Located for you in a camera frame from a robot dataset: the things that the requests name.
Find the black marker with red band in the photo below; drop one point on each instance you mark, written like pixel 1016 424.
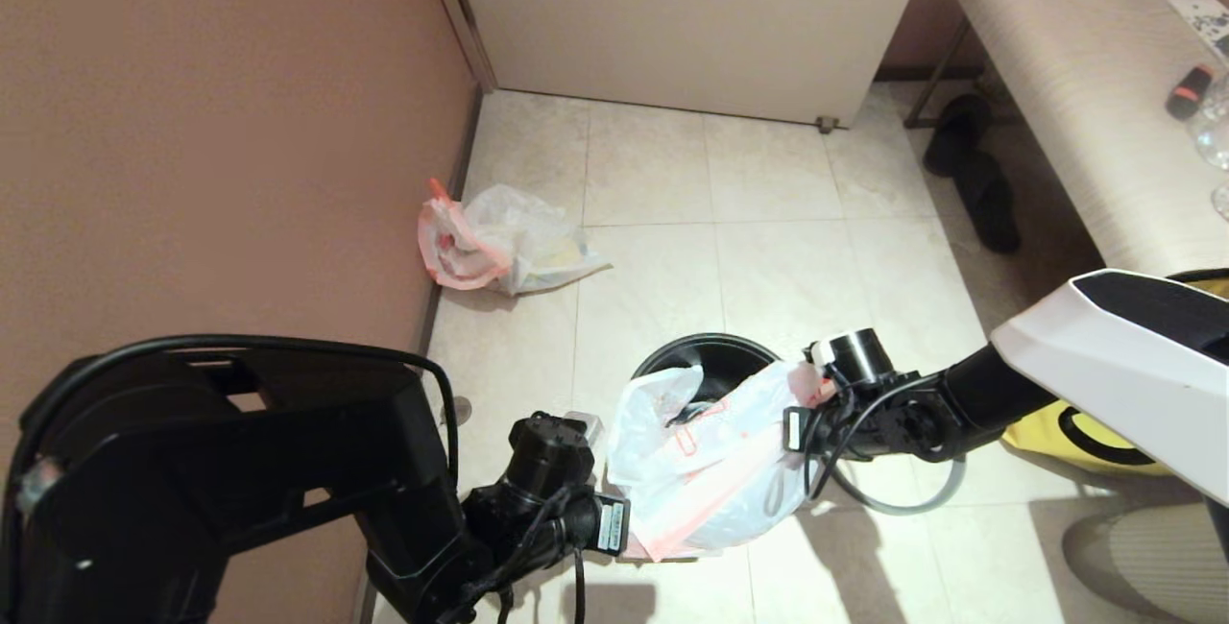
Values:
pixel 1188 92

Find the black slipper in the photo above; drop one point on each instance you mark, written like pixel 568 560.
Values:
pixel 957 132
pixel 994 209

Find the small grey round floor disc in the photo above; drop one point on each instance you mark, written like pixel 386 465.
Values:
pixel 463 409

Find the beige door frame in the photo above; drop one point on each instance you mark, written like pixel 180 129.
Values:
pixel 459 10

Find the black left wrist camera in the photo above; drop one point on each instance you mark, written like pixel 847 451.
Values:
pixel 552 456

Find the grey skirting board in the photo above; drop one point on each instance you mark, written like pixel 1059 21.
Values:
pixel 451 211

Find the small metal door stop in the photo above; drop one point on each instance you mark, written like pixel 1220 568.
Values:
pixel 826 124

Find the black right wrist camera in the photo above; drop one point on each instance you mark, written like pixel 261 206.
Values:
pixel 855 355

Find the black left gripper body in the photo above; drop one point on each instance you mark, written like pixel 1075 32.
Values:
pixel 557 528

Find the light woodgrain desk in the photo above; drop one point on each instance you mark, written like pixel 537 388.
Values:
pixel 1085 77

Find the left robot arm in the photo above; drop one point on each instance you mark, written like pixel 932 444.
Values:
pixel 240 490

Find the white red-printed trash bag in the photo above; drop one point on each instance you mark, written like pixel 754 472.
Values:
pixel 710 480
pixel 509 240

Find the clear wine glass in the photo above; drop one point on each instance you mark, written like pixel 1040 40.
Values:
pixel 1221 204
pixel 1214 136

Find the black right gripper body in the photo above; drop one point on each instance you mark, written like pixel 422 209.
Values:
pixel 864 427

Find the yellow fabric bag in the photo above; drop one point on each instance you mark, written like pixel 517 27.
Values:
pixel 1037 437

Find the white leaflet with blue print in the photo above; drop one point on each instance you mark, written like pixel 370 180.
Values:
pixel 1204 21

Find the white door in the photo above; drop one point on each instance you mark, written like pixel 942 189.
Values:
pixel 691 19

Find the black round trash bin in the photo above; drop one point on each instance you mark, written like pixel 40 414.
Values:
pixel 720 355

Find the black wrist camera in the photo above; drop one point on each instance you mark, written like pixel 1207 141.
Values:
pixel 855 355
pixel 552 456

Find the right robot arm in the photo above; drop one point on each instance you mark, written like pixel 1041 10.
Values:
pixel 1104 365

